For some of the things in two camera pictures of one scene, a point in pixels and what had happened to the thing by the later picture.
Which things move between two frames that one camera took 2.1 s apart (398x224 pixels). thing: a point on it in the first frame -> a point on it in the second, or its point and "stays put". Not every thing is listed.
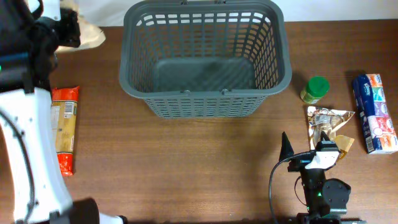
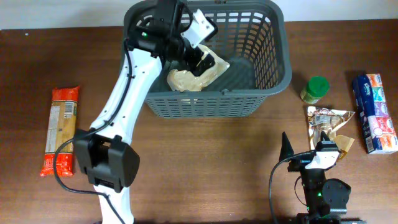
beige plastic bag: (91, 36) -> (181, 80)
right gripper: (300, 163) stays put
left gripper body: (64, 32) -> (190, 50)
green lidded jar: (317, 87) stays put
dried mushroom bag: (321, 119) stays put
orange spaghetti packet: (64, 103) stays put
